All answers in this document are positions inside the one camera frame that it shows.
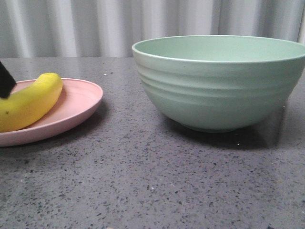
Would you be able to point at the green ribbed bowl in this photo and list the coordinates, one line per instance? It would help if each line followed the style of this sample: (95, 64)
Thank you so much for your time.
(218, 83)

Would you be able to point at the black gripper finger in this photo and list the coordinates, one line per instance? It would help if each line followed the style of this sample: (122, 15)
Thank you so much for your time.
(7, 82)

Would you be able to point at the yellow banana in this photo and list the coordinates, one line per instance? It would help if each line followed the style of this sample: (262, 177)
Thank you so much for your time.
(30, 104)

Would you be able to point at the pink plate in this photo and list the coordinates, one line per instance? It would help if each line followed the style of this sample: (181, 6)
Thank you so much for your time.
(78, 100)

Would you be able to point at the grey curtain backdrop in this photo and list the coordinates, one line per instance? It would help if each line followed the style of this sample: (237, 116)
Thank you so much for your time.
(93, 28)

